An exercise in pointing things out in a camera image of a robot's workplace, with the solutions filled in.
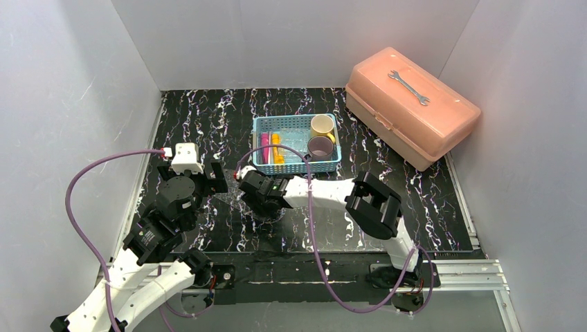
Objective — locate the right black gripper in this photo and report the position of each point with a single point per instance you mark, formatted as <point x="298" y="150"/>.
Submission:
<point x="250" y="185"/>

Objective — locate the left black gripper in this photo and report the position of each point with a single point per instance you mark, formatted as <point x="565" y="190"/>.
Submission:
<point x="213" y="176"/>

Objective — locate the purple mug black rim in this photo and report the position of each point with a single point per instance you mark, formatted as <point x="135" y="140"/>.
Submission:
<point x="320" y="148"/>

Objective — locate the blue plastic basket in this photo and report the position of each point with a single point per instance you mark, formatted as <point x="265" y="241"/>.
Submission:
<point x="273" y="124"/>

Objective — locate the yellow mug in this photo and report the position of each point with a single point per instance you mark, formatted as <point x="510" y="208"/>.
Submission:
<point x="323" y="125"/>

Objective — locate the clear glass tray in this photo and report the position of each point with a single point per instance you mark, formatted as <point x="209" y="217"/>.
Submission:
<point x="233" y="200"/>

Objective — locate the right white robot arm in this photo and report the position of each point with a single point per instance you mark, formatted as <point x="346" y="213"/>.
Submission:
<point x="370" y="203"/>

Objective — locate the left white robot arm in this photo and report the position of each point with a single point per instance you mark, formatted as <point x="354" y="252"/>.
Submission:
<point x="122" y="298"/>

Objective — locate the yellow toothpaste tube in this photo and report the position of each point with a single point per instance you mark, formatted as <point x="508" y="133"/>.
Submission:
<point x="278" y="158"/>

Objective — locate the pink toothpaste tube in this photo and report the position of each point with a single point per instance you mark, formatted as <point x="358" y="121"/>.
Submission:
<point x="265" y="140"/>

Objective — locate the pink plastic toolbox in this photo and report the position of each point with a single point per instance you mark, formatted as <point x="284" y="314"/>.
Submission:
<point x="420" y="135"/>

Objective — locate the silver wrench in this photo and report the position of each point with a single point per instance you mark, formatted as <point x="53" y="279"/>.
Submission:
<point x="423" y="100"/>

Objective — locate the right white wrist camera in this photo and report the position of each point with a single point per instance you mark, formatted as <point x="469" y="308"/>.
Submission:
<point x="240" y="173"/>

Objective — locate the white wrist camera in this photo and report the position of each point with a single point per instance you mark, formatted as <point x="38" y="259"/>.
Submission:
<point x="240" y="173"/>
<point x="186" y="158"/>

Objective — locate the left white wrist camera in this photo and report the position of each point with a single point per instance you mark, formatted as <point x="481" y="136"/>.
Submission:
<point x="186" y="158"/>

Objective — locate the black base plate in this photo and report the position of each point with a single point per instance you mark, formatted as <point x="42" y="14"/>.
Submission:
<point x="256" y="277"/>

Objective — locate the aluminium rail frame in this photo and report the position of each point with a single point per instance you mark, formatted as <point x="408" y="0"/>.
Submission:
<point x="460" y="275"/>

